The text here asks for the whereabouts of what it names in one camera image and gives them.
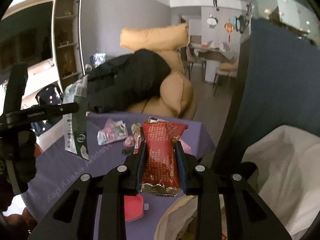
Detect red snack package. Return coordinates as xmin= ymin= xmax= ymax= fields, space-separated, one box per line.
xmin=136 ymin=116 xmax=188 ymax=197

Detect green white milk carton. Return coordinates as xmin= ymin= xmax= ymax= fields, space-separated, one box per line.
xmin=63 ymin=75 xmax=89 ymax=160

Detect white trash bag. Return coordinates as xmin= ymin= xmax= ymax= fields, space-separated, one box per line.
xmin=153 ymin=125 xmax=320 ymax=240

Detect left hand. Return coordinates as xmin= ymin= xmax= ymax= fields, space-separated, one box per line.
xmin=4 ymin=207 xmax=37 ymax=237

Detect red small box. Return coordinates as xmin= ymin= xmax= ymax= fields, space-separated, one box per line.
xmin=124 ymin=194 xmax=144 ymax=222

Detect purple table cloth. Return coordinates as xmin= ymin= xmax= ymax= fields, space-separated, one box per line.
xmin=22 ymin=113 xmax=215 ymax=239

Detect pink white cartoon wrapper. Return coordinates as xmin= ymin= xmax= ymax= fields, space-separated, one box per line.
xmin=97 ymin=119 xmax=129 ymax=146

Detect orange cartoon snack bag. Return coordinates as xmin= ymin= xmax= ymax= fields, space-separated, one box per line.
xmin=131 ymin=123 xmax=142 ymax=142

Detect dark hello kitty bag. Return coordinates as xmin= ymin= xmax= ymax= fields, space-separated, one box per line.
xmin=31 ymin=85 xmax=63 ymax=137

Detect tan sofa cushions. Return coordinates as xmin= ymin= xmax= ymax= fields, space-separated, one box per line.
xmin=120 ymin=23 xmax=197 ymax=120

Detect black jacket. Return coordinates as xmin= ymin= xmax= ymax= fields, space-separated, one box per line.
xmin=87 ymin=49 xmax=171 ymax=114

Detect beige dining chair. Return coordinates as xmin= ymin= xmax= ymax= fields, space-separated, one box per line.
xmin=213 ymin=60 xmax=239 ymax=96

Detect dining table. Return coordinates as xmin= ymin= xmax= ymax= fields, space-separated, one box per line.
xmin=190 ymin=43 xmax=238 ymax=84

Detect white curved shelf unit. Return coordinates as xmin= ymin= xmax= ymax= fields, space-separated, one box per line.
xmin=51 ymin=0 xmax=85 ymax=91

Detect orange wall lantern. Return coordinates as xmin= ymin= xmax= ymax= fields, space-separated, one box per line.
xmin=224 ymin=20 xmax=235 ymax=42

